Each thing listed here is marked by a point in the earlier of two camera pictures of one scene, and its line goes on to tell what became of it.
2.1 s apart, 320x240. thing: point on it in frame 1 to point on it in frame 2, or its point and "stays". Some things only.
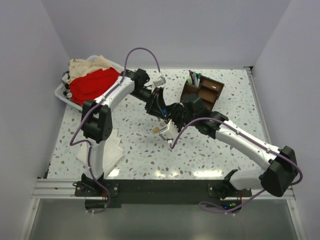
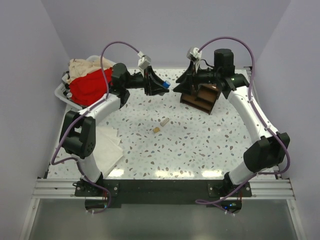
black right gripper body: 179,116 to 207,76
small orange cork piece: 156,129 stays
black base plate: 160,192 stays
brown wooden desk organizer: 208,90 stays
